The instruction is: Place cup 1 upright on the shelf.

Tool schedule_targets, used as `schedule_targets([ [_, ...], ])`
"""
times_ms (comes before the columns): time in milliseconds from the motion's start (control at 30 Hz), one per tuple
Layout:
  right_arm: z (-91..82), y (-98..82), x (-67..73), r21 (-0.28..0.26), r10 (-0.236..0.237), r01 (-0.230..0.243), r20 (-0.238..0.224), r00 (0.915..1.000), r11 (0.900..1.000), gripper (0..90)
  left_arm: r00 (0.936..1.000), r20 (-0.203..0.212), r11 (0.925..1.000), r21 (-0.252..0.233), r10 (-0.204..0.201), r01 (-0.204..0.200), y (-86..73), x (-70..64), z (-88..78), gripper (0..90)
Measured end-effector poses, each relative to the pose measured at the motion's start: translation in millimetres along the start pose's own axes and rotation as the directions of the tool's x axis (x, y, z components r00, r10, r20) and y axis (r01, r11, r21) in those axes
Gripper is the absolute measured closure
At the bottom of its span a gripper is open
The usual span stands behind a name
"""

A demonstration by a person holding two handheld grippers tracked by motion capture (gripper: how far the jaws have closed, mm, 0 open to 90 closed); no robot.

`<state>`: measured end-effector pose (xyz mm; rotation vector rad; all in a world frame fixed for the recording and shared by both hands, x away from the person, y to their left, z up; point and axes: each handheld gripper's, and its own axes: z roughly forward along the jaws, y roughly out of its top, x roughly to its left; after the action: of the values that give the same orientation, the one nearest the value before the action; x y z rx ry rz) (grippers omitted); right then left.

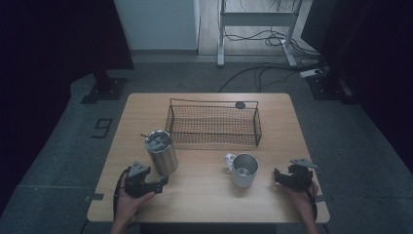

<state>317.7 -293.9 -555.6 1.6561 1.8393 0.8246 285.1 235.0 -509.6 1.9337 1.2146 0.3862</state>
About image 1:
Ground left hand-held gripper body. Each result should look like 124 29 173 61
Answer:
124 160 155 199

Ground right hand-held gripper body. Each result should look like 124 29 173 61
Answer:
286 158 319 191

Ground steel tumbler with lid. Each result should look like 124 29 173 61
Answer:
139 130 179 177

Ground steel mug with handle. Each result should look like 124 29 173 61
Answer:
224 152 260 189

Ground black wire mesh basket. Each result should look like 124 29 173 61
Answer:
165 98 263 147

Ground person's right hand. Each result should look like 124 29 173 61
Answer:
286 180 320 214

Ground person's left hand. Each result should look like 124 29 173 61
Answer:
114 180 157 226

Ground black stand base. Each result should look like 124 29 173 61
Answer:
80 69 129 105
306 72 358 105

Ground white power strip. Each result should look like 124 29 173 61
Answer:
298 67 323 79

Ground dark curtain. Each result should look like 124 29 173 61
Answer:
300 0 413 174
0 0 135 215

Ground white cabinet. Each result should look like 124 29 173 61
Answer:
113 0 201 52

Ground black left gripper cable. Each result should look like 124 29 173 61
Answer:
112 167 131 226

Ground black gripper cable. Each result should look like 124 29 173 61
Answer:
297 175 319 222
112 167 131 226

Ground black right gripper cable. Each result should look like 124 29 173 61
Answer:
297 175 319 222

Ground long black floor cable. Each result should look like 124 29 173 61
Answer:
218 62 326 94

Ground tangled floor cables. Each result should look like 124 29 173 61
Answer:
223 26 323 60

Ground white desk frame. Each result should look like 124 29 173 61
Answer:
216 0 308 68

